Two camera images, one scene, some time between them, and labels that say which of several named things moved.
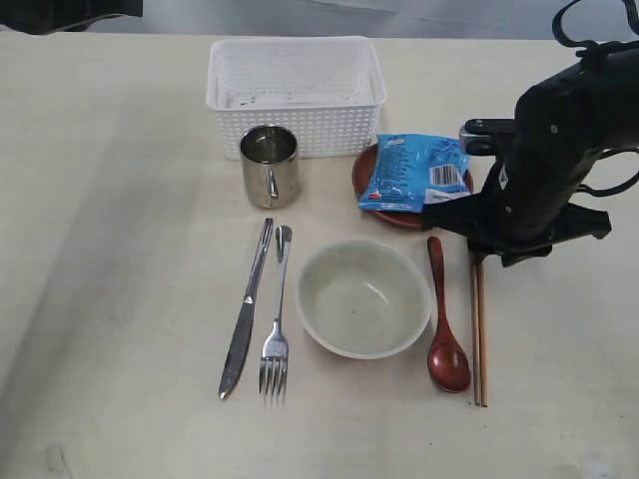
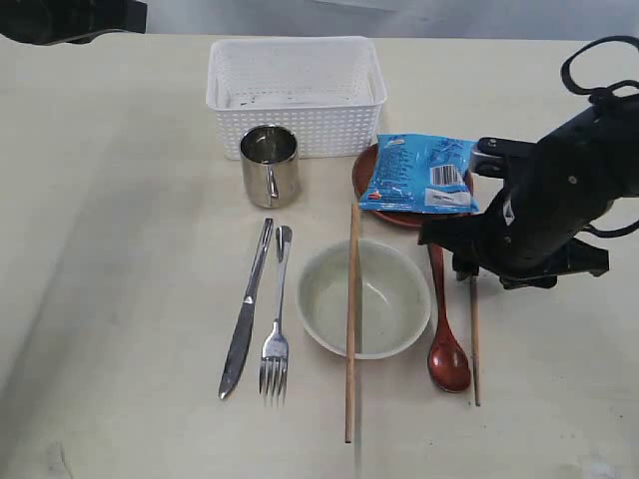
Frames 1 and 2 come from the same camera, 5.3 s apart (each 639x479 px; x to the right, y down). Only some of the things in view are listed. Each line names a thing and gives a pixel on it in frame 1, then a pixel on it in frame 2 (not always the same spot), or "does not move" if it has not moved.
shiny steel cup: (270, 163) does not move
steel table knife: (239, 331) does not move
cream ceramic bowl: (363, 299) does not move
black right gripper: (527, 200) -> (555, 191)
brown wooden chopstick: (482, 289) -> (352, 319)
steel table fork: (275, 353) does not move
